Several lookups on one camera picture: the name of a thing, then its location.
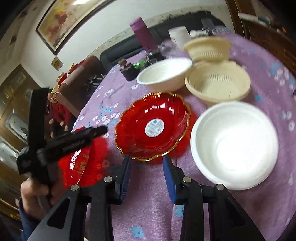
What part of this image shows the black sofa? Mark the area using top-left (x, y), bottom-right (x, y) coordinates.
top-left (99, 11), bottom-right (226, 72)

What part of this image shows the person's left hand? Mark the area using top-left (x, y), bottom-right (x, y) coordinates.
top-left (20, 177), bottom-right (63, 219)

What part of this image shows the red plate with gold print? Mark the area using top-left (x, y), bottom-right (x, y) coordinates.
top-left (55, 127), bottom-right (110, 189)

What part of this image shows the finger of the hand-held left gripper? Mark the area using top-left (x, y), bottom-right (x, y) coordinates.
top-left (47, 126), bottom-right (109, 161)

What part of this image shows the white plastic jar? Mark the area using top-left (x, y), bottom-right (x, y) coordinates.
top-left (168, 26), bottom-right (189, 47)

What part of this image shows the beige slotted strainer bowl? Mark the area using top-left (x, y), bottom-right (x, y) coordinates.
top-left (184, 61), bottom-right (251, 105)
top-left (184, 37), bottom-right (232, 63)

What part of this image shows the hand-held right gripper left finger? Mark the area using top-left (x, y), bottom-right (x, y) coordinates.
top-left (28, 155), bottom-right (132, 241)

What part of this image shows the wooden cabinet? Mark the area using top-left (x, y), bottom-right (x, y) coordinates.
top-left (0, 65), bottom-right (49, 220)

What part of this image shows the pile of red boxes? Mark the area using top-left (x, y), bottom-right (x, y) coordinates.
top-left (57, 59), bottom-right (86, 85)

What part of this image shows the red gold-rimmed scalloped plate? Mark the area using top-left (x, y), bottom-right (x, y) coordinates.
top-left (115, 91), bottom-right (191, 162)

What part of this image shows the dark jar with cork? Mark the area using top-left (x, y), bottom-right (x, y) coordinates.
top-left (118, 59), bottom-right (139, 81)

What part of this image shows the purple floral tablecloth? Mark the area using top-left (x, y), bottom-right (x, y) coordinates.
top-left (69, 32), bottom-right (296, 241)

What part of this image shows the wooden shelf unit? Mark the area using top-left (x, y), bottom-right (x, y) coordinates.
top-left (225, 0), bottom-right (296, 77)

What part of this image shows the green packet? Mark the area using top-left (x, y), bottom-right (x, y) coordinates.
top-left (133, 59), bottom-right (148, 70)

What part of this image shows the brown chair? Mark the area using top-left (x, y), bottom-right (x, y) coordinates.
top-left (57, 56), bottom-right (105, 116)

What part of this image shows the white bowl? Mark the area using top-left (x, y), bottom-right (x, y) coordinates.
top-left (190, 101), bottom-right (279, 191)
top-left (136, 58), bottom-right (193, 93)

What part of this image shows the purple thermos bottle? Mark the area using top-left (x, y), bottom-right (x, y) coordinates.
top-left (129, 17), bottom-right (160, 52)

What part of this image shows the person's left forearm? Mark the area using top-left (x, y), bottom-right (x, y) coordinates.
top-left (18, 199), bottom-right (42, 241)

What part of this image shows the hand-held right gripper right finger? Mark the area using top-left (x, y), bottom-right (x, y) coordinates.
top-left (162, 156), bottom-right (266, 241)

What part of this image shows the small framed wall picture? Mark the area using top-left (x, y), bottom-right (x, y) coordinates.
top-left (51, 57), bottom-right (63, 71)

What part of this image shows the framed wall painting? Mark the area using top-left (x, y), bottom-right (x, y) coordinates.
top-left (35, 0), bottom-right (116, 56)

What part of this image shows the black tea tin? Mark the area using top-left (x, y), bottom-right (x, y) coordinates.
top-left (146, 50), bottom-right (165, 65)

